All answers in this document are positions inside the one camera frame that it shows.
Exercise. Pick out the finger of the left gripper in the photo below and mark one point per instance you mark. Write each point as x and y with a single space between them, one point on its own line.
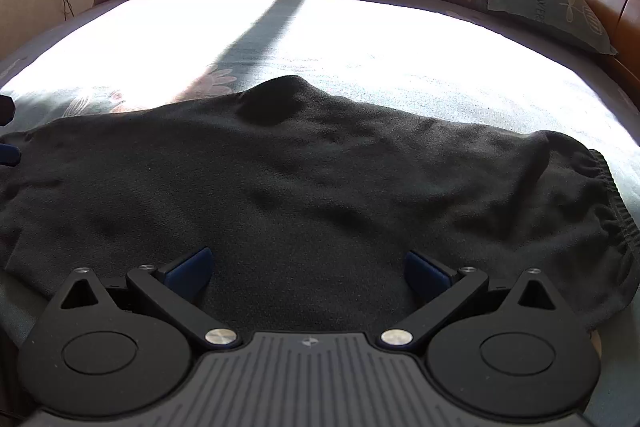
7 110
10 155

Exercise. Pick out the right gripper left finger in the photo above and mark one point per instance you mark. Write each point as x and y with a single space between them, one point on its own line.
172 292

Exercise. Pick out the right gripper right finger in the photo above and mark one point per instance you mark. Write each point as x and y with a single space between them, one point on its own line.
442 292

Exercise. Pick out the black sweatpants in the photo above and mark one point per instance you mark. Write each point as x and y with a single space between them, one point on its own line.
310 202

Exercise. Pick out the grey patterned bed sheet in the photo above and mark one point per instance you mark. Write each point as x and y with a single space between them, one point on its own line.
426 57

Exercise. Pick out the green grey pillow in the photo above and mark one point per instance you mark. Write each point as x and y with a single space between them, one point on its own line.
571 21

